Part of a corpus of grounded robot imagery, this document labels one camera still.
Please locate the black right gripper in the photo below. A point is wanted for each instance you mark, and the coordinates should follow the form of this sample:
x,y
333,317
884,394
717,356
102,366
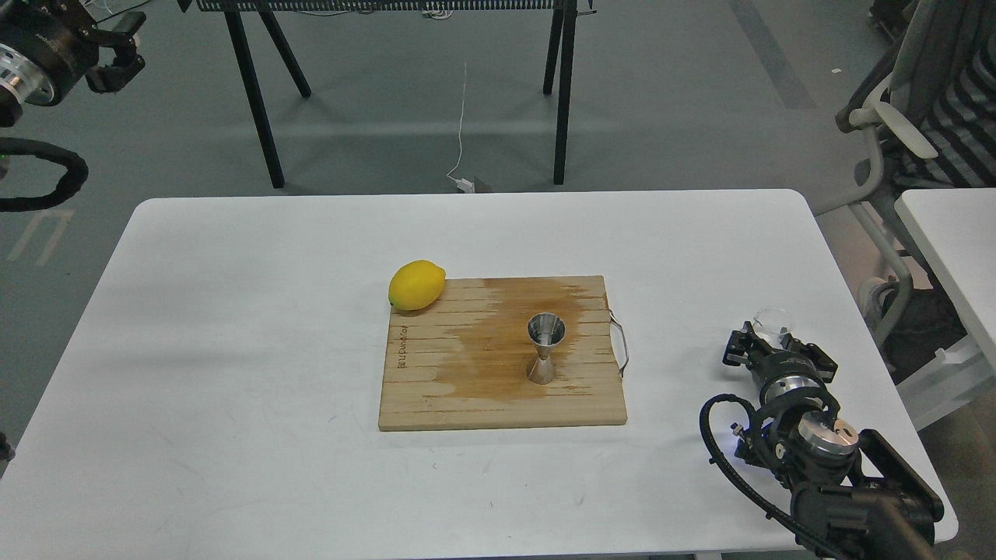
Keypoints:
x,y
799,365

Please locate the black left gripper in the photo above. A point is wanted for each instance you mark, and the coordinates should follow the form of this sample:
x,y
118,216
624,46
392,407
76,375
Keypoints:
x,y
49,33

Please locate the clear glass cup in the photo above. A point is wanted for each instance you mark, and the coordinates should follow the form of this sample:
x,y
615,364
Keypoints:
x,y
774,325

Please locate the steel double jigger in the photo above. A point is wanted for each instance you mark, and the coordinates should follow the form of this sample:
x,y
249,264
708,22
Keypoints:
x,y
546,331

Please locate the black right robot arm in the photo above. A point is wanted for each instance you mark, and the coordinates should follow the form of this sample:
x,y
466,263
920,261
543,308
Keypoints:
x,y
852,495

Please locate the white grey office chair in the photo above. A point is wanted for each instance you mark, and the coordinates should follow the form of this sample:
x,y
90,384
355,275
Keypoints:
x,y
880,112

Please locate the person in striped shirt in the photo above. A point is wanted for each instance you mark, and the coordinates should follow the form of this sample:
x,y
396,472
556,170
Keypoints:
x,y
947,80

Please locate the wooden cutting board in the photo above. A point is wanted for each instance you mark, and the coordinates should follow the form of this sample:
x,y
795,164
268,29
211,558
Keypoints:
x,y
461,363

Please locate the yellow lemon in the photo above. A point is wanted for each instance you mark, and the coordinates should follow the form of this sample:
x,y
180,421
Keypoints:
x,y
416,285

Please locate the black metal table frame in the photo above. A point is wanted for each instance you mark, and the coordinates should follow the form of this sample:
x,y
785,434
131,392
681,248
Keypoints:
x,y
559,59

